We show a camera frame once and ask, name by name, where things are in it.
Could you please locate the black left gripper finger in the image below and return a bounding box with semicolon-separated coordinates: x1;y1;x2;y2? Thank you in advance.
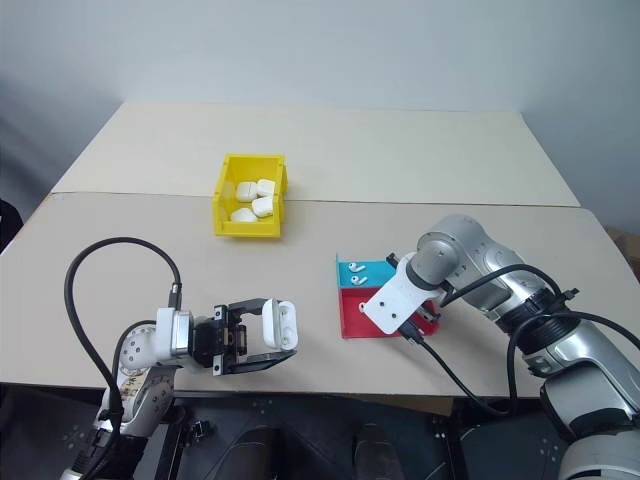
221;349;299;377
227;297;270;322

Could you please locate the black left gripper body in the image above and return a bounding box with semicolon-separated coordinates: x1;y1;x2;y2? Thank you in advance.
192;302;250;377

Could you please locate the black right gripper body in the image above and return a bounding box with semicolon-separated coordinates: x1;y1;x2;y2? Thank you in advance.
417;298;442;327

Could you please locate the dark object at wall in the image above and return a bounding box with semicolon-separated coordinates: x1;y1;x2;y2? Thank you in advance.
0;197;24;254

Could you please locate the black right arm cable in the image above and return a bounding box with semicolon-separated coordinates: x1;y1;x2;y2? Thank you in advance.
398;308;640;418
439;265;580;314

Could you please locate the yellow plastic bin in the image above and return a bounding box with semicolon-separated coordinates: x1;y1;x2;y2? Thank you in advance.
213;153;292;239

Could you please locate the red and blue earbud tray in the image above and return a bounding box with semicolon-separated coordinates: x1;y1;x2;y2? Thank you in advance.
335;253;442;342

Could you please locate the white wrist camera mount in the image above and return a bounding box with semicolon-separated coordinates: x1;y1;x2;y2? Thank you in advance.
361;252;435;335
155;307;194;360

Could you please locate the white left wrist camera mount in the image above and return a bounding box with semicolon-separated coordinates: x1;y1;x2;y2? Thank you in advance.
155;307;194;360

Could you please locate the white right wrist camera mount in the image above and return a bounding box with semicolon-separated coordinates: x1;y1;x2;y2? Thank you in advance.
361;252;435;335

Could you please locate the dark rounded shape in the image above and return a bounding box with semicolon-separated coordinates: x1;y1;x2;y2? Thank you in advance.
352;422;404;480
212;423;307;480

